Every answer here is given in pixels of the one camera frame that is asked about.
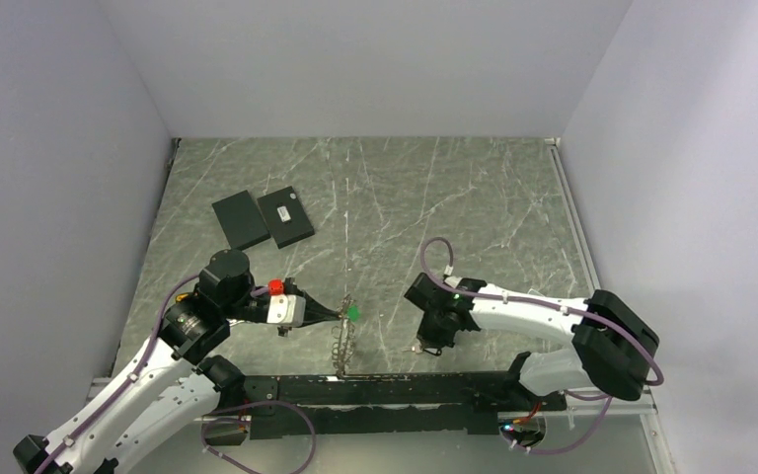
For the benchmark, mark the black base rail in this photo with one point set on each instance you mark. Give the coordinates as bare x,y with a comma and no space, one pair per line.
475,403

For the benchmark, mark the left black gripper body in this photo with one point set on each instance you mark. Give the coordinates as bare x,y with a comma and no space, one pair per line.
254,305

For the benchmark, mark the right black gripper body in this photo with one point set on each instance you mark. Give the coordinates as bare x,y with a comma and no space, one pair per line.
433,331

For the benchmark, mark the black box lid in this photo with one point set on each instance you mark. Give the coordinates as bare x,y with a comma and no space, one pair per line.
241,221

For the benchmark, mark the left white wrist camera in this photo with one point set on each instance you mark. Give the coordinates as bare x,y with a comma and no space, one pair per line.
285,310

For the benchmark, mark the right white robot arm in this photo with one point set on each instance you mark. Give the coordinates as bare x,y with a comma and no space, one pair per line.
493,308

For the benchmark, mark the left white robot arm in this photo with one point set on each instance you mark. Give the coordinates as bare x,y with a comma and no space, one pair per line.
180,347

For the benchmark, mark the aluminium frame rail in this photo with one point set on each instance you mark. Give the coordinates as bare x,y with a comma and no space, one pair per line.
619,345

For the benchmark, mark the black box with label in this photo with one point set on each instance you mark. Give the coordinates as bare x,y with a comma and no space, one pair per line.
285,217

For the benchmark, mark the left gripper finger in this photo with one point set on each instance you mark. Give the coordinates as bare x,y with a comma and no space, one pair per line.
313,318
315,309

